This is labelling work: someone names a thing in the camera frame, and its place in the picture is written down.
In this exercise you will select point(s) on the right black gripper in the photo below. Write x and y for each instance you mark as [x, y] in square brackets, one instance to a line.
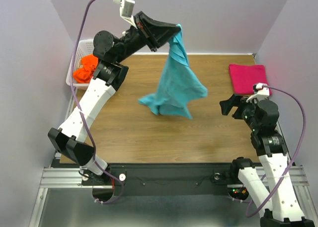
[235, 101]

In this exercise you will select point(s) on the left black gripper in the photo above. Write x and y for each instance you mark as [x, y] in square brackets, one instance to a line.
[155, 33]

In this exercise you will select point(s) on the cyan blue t-shirt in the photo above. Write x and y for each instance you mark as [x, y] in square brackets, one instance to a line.
[178, 84]

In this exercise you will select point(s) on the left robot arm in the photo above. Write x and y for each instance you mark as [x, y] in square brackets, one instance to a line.
[69, 138]

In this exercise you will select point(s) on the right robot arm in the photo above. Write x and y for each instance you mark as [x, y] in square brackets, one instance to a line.
[276, 202]

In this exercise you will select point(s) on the folded magenta t-shirt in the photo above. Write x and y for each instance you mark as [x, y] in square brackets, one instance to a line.
[245, 77]

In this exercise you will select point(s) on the white plastic laundry basket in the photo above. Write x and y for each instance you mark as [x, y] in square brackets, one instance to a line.
[85, 47]

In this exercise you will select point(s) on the orange t-shirt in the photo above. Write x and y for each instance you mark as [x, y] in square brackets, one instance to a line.
[85, 69]

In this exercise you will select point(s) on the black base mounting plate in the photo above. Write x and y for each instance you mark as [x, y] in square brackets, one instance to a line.
[170, 179]

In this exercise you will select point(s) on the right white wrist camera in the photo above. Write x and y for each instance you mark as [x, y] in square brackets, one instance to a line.
[261, 92]

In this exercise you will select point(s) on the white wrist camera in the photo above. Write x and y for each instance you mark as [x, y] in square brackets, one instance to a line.
[261, 92]
[126, 11]

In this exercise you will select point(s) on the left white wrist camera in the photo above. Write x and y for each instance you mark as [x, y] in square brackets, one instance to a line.
[126, 11]

